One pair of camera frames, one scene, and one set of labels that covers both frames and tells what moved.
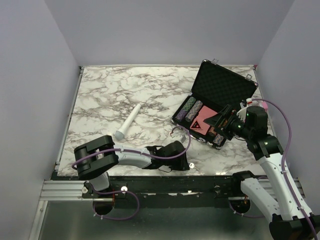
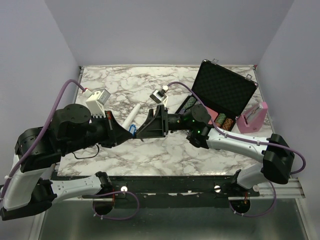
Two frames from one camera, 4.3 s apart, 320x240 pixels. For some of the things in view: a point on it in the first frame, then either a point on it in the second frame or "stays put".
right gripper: [228, 113] to [156, 126]
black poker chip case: [216, 88] stays put
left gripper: [183, 164] to [116, 134]
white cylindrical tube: [120, 133] stays put
